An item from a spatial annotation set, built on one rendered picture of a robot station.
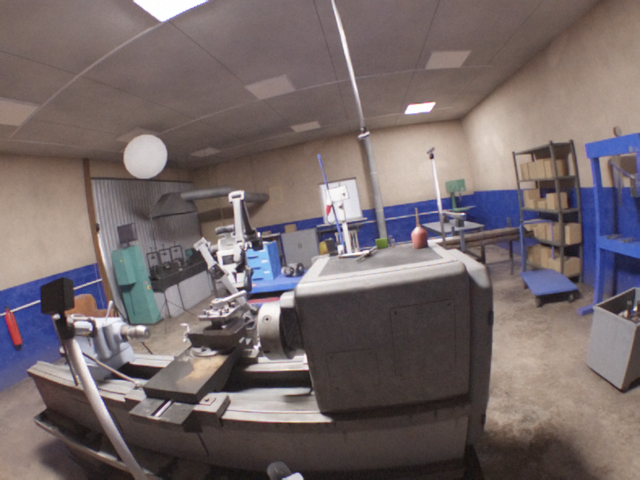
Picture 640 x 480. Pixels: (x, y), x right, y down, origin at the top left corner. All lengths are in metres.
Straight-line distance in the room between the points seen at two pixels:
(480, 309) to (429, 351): 0.22
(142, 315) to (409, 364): 5.45
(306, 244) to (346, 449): 7.04
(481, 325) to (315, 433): 0.72
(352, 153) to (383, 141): 0.90
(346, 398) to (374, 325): 0.30
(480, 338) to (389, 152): 7.46
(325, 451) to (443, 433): 0.46
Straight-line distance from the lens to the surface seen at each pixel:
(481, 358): 1.13
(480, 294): 1.02
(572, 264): 4.66
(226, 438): 1.41
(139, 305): 6.01
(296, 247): 8.05
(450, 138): 8.66
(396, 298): 0.92
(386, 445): 1.25
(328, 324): 0.95
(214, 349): 1.61
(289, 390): 1.52
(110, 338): 1.82
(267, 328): 1.16
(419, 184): 8.29
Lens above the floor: 1.57
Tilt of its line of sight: 6 degrees down
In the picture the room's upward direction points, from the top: 10 degrees counter-clockwise
